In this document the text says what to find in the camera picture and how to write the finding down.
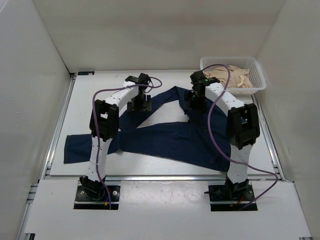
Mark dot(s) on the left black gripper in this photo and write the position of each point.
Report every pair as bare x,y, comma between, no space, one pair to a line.
145,107

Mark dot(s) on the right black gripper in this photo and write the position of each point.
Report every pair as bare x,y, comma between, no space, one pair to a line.
187,96

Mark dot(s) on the dark blue denim trousers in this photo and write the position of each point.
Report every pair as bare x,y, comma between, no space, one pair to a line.
187,142

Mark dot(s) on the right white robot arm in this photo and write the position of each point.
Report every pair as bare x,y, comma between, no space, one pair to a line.
242,127

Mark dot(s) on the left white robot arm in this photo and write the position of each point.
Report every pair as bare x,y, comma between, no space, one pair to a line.
104,125

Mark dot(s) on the beige trousers in basket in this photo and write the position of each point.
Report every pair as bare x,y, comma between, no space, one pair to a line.
239,77

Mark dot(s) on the blue label sticker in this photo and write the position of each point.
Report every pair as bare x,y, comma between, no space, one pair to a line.
86,73

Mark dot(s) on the white plastic mesh basket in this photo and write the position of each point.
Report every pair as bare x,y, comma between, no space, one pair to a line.
244,62

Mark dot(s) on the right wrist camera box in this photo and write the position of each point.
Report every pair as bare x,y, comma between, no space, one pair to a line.
197,76

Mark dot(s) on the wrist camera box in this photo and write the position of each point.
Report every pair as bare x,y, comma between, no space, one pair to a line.
197,76
144,79

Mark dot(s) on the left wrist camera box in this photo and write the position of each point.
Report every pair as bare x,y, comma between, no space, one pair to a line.
144,79

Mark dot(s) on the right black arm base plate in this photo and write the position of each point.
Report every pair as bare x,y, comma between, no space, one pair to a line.
221,201

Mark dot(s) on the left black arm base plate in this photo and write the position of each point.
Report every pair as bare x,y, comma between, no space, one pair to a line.
87,201

